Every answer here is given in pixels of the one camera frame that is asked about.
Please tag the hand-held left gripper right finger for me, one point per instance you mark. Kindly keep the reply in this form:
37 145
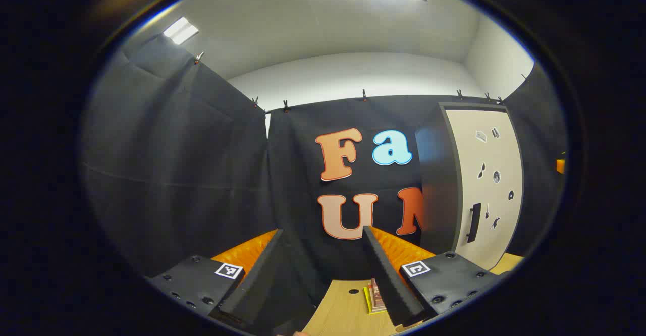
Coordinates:
388 280

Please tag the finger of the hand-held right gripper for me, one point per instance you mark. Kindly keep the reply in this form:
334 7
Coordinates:
560 166

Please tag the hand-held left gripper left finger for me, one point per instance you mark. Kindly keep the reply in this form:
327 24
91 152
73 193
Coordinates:
257 275

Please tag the beige cabinet door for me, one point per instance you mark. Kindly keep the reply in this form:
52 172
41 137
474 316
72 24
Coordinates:
462 149

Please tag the grey cabinet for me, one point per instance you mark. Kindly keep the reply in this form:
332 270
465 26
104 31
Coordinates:
434 189

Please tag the brown printed book stack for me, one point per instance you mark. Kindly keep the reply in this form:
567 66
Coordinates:
377 298

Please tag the yellow book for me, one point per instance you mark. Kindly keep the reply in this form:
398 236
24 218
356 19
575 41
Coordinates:
367 303

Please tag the black backdrop cloth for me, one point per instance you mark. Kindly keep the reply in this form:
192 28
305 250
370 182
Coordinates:
202 174

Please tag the row of backdrop clips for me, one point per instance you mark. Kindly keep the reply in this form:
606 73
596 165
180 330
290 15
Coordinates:
285 106

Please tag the small ceiling light panel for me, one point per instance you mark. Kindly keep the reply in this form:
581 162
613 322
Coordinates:
180 30

